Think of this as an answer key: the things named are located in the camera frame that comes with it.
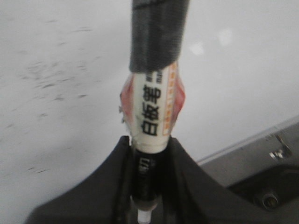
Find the black white whiteboard marker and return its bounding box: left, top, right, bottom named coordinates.
left=121, top=0, right=189, bottom=224

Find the white whiteboard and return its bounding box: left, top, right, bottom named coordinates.
left=0, top=0, right=299, bottom=224

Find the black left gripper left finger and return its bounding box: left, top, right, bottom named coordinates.
left=26, top=136, right=133, bottom=224

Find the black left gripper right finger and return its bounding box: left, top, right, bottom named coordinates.
left=153, top=138, right=299, bottom=224

